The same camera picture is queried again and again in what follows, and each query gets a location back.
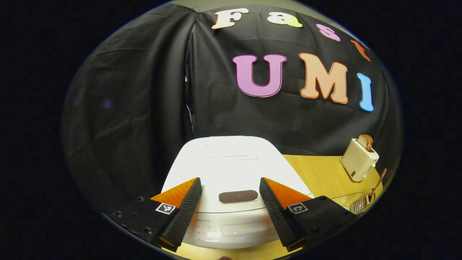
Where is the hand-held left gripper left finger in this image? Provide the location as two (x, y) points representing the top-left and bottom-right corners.
(108, 177), (202, 252)

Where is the white toaster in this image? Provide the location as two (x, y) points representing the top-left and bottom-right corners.
(340, 137), (379, 182)

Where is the white rice cooker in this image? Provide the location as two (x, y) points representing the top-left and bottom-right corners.
(161, 136), (314, 250)

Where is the black backdrop cloth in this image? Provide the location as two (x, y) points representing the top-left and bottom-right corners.
(61, 3), (403, 213)

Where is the clear plastic container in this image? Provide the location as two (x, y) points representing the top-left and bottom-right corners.
(332, 192), (365, 212)

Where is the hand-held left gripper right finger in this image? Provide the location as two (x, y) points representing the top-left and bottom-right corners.
(259, 177), (356, 252)

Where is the brown wooden spoon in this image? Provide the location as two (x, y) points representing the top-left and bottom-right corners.
(368, 168), (387, 203)

